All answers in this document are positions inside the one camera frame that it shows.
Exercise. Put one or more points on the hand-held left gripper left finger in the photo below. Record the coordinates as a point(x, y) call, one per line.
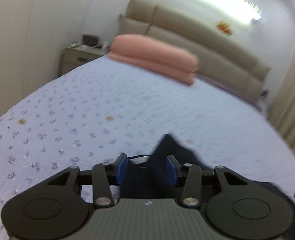
point(121, 170)

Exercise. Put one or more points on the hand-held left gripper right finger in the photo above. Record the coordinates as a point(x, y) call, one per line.
point(173, 171)

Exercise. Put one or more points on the navy striped hoodie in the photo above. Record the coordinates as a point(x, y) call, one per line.
point(160, 165)

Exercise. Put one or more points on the bed with floral quilt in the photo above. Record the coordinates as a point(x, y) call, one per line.
point(112, 100)

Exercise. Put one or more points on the beige curtain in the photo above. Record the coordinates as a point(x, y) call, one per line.
point(291, 100)

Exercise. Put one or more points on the mauve bed sheet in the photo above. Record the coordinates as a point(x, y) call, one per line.
point(225, 88)

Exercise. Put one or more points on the white shopping bag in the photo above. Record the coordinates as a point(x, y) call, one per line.
point(264, 93)

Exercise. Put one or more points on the folded pink blanket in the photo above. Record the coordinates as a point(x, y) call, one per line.
point(152, 55)

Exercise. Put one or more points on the grey nightstand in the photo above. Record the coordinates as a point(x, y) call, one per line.
point(75, 60)

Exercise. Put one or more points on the small white nightstand item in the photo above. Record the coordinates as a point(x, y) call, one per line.
point(78, 45)

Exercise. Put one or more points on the dark clock on nightstand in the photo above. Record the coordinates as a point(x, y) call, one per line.
point(90, 39)

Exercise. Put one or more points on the beige padded headboard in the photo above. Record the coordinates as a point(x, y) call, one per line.
point(200, 37)

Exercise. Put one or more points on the orange plush toy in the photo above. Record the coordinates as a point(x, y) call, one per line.
point(224, 26)

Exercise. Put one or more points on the white wardrobe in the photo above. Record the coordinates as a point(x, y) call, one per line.
point(25, 42)

